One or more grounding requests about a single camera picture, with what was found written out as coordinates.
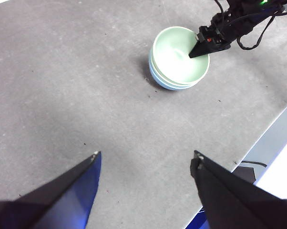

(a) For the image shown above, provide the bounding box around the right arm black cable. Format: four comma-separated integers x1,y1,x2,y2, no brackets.
236,9,278,51

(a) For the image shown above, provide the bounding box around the black block under table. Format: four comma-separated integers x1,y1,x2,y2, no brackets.
233,166,257,185

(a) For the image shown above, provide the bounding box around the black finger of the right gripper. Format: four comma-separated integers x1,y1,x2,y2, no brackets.
188,38,210,59
208,43,231,54

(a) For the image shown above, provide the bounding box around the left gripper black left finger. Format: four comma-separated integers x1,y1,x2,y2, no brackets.
0,150,103,229

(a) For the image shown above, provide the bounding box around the green ribbed bowl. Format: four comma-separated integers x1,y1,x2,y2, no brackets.
149,47,207,88
152,26,211,85

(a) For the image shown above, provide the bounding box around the thin black floor cable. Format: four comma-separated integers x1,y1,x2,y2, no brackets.
240,160,268,168

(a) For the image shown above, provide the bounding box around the blue ribbed bowl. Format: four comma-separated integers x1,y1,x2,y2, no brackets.
148,61,199,92

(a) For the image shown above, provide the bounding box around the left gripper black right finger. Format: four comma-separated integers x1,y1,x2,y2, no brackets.
190,150,287,229

